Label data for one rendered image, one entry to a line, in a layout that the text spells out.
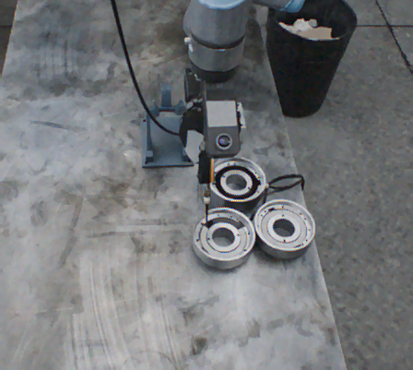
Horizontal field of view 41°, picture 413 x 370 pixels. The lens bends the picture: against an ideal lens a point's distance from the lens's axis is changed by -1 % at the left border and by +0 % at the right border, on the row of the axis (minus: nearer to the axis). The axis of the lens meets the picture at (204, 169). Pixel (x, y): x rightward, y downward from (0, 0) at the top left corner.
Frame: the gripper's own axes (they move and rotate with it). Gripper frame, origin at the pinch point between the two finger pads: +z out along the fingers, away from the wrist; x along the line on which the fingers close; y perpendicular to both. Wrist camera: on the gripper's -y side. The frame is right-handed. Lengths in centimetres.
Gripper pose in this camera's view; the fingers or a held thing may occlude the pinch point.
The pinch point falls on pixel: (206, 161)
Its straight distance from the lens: 91.9
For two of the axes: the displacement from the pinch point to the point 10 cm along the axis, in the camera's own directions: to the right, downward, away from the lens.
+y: -1.0, -7.8, 6.2
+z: -0.7, 6.3, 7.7
